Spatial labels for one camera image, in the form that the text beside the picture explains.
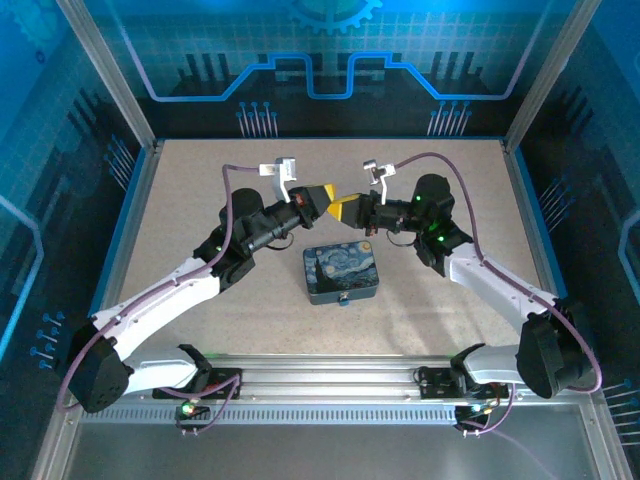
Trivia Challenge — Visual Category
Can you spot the starry night tin box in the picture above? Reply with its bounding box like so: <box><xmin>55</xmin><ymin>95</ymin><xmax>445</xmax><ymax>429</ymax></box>
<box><xmin>302</xmin><ymin>240</ymin><xmax>383</xmax><ymax>307</ymax></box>

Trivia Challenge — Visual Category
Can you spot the small circuit board with LEDs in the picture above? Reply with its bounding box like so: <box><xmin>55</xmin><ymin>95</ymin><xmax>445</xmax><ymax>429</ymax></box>
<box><xmin>453</xmin><ymin>402</ymin><xmax>495</xmax><ymax>427</ymax></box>
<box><xmin>175</xmin><ymin>398</ymin><xmax>212</xmax><ymax>422</ymax></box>

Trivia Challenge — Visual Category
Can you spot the slotted grey cable duct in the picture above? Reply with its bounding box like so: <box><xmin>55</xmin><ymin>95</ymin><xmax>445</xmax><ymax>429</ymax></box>
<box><xmin>79</xmin><ymin>402</ymin><xmax>601</xmax><ymax>427</ymax></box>

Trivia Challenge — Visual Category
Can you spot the aluminium table edge rail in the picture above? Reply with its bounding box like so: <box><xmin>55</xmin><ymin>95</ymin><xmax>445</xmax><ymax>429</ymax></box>
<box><xmin>499</xmin><ymin>139</ymin><xmax>569</xmax><ymax>302</ymax></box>
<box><xmin>91</xmin><ymin>141</ymin><xmax>165</xmax><ymax>321</ymax></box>

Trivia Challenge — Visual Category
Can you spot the aluminium mounting rail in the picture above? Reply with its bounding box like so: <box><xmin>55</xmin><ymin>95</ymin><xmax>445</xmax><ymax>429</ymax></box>
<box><xmin>119</xmin><ymin>353</ymin><xmax>526</xmax><ymax>402</ymax></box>

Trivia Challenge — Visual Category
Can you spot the grey metal shelf panel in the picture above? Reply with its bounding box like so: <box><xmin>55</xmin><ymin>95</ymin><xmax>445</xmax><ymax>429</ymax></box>
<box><xmin>62</xmin><ymin>423</ymin><xmax>606</xmax><ymax>480</ymax></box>

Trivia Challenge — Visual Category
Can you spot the aluminium frame post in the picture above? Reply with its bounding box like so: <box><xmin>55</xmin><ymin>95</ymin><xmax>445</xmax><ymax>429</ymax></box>
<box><xmin>55</xmin><ymin>0</ymin><xmax>159</xmax><ymax>151</ymax></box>
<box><xmin>501</xmin><ymin>0</ymin><xmax>604</xmax><ymax>151</ymax></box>

